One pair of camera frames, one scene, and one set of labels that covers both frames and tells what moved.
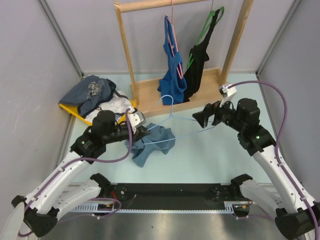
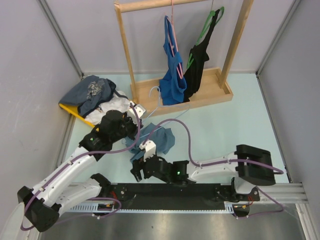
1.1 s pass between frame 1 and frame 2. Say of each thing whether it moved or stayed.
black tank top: stayed
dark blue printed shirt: stayed
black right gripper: moved
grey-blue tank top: stayed
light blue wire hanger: moved
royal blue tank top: stayed
